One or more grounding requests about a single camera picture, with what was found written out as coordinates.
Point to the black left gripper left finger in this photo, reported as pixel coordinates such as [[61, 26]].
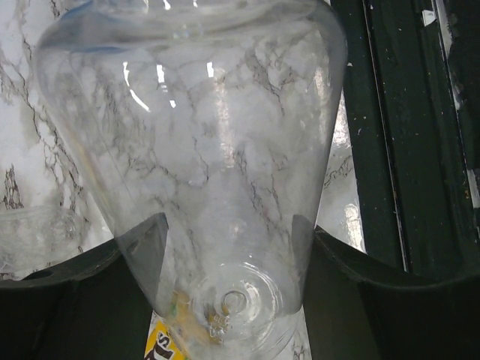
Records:
[[93, 306]]

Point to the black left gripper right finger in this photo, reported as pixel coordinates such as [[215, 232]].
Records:
[[357, 307]]

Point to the small clear plastic bottle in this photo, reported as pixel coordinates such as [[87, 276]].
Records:
[[38, 237]]

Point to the tall clear plastic bottle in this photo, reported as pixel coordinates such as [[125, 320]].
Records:
[[203, 130]]

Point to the yellow candy bag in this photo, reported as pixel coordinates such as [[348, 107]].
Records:
[[159, 344]]

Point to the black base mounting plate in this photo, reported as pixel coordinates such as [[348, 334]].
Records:
[[415, 200]]

